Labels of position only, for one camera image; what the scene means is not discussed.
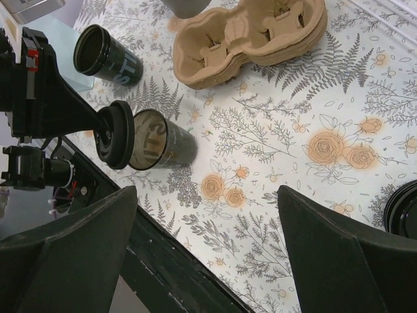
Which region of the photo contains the dark takeout coffee cup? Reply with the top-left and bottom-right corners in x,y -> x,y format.
128,109 -> 197,171

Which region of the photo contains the grey straw holder cup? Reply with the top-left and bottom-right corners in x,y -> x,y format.
162,0 -> 211,19

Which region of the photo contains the white wire dish rack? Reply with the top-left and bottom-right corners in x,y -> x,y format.
348,1 -> 416,39

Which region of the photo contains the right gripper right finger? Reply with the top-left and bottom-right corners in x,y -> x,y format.
278,186 -> 416,312

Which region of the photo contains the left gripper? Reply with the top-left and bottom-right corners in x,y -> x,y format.
1,27 -> 108,139

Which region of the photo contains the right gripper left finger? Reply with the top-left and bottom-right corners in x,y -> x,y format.
1,186 -> 137,312

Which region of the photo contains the black coffee cup lid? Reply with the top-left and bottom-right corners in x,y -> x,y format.
94,100 -> 134,170

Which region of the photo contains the brown cardboard cup carrier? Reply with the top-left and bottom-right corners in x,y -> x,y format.
173,1 -> 328,90

